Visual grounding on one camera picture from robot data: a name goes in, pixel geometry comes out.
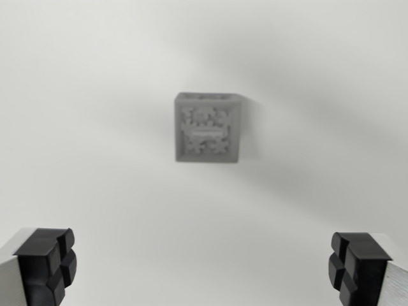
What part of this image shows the black-tipped silver gripper right finger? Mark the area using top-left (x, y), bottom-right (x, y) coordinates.
top-left (328, 231), bottom-right (408, 306)

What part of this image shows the black-tipped silver gripper left finger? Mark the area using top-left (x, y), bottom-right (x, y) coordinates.
top-left (0, 227), bottom-right (78, 306)

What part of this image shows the grey embossed cube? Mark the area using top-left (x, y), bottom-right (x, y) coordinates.
top-left (173, 91), bottom-right (244, 164)

